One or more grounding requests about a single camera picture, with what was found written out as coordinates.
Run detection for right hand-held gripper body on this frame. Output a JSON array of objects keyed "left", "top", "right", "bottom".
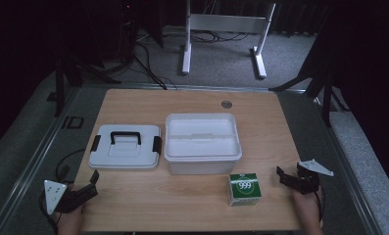
[{"left": 292, "top": 159, "right": 335, "bottom": 196}]

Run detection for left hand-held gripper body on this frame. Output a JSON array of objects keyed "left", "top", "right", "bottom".
[{"left": 43, "top": 179, "right": 86, "bottom": 215}]

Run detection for white plastic storage box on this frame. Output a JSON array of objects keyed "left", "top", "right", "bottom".
[{"left": 164, "top": 113, "right": 243, "bottom": 176}]

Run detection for white metal panel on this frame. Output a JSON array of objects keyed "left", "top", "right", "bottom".
[{"left": 166, "top": 114, "right": 241, "bottom": 159}]

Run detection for person's right hand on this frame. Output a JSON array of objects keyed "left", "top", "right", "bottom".
[{"left": 291, "top": 188, "right": 321, "bottom": 218}]

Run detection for person's left hand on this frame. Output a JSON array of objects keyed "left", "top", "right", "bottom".
[{"left": 56, "top": 201, "right": 86, "bottom": 229}]

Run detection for green and white carton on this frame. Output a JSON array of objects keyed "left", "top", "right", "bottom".
[{"left": 227, "top": 172, "right": 263, "bottom": 208}]

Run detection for black metal stand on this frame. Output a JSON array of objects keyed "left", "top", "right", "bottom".
[
  {"left": 52, "top": 48, "right": 122, "bottom": 118},
  {"left": 267, "top": 28, "right": 352, "bottom": 129}
]

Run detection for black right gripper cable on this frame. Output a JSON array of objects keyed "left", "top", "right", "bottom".
[{"left": 314, "top": 186, "right": 326, "bottom": 227}]

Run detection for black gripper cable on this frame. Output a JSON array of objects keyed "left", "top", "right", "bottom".
[
  {"left": 38, "top": 148, "right": 86, "bottom": 235},
  {"left": 314, "top": 186, "right": 326, "bottom": 227}
]

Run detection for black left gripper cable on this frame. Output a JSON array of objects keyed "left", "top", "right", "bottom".
[{"left": 38, "top": 148, "right": 86, "bottom": 235}]

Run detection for white lid with black handle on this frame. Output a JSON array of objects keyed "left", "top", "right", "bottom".
[{"left": 87, "top": 123, "right": 163, "bottom": 170}]

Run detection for black floor bracket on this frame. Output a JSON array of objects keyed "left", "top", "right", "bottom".
[{"left": 61, "top": 115, "right": 85, "bottom": 130}]

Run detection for black floor cables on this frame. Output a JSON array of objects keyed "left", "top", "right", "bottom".
[{"left": 129, "top": 27, "right": 252, "bottom": 91}]

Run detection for white metal desk frame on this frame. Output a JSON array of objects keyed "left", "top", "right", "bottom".
[{"left": 180, "top": 0, "right": 277, "bottom": 80}]

